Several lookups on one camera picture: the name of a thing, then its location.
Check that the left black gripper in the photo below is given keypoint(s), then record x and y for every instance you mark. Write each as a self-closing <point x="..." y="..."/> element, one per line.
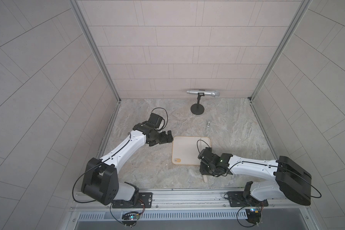
<point x="161" y="139"/>

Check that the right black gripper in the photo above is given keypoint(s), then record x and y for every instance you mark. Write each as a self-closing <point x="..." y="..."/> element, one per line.
<point x="201" y="169"/>

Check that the white cutting board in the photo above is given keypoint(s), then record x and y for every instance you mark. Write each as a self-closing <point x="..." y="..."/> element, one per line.
<point x="185" y="150"/>

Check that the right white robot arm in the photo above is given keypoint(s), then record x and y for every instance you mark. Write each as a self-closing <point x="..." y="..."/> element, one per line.
<point x="282" y="178"/>

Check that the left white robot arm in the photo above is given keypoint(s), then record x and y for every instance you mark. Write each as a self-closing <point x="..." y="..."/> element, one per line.
<point x="100" y="180"/>

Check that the right green circuit board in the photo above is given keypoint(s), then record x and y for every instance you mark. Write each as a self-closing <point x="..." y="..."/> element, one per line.
<point x="254" y="216"/>

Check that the green circuit board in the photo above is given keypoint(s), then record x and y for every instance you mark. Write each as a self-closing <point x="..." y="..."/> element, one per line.
<point x="254" y="216"/>
<point x="130" y="218"/>

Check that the left green circuit board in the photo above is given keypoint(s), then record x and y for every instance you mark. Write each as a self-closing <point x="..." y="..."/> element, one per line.
<point x="130" y="218"/>

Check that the black microphone stand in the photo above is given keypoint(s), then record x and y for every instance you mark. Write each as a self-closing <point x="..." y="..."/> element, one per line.
<point x="197" y="108"/>

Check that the silver microphone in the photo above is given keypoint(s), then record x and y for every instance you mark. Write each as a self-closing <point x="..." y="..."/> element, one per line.
<point x="204" y="93"/>

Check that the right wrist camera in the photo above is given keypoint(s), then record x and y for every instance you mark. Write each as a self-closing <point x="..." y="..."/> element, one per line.
<point x="206" y="155"/>

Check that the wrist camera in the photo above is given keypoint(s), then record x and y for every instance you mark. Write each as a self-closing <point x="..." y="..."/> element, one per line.
<point x="206" y="155"/>
<point x="155" y="120"/>

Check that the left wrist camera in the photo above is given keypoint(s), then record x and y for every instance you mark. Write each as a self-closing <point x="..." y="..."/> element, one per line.
<point x="155" y="120"/>

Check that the aluminium mounting rail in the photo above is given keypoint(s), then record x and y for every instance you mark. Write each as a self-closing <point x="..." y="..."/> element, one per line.
<point x="200" y="199"/>

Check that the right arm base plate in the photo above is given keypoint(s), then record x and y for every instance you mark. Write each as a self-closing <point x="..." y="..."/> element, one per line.
<point x="238" y="199"/>

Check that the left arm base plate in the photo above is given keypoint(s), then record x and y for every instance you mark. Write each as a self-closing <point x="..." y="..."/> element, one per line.
<point x="143" y="200"/>

